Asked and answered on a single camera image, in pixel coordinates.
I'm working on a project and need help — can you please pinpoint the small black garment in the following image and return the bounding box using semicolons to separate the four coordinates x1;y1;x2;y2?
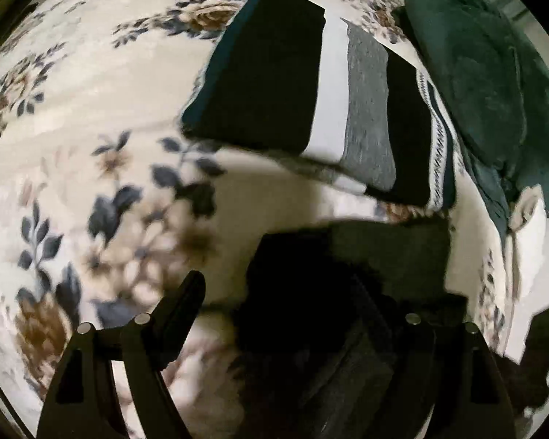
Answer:
234;218;466;438

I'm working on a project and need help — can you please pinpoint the stack of folded clothes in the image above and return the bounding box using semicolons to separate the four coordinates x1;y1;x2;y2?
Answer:
180;0;456;211

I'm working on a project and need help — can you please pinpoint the white cloth with tag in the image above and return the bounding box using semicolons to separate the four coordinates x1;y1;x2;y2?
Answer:
505;184;546;302

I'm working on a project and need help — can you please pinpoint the floral fleece bed blanket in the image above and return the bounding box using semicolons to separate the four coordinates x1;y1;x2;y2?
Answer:
0;0;518;439

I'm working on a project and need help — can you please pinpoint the dark green fleece garment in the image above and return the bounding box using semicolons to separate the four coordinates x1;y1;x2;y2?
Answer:
393;0;549;236

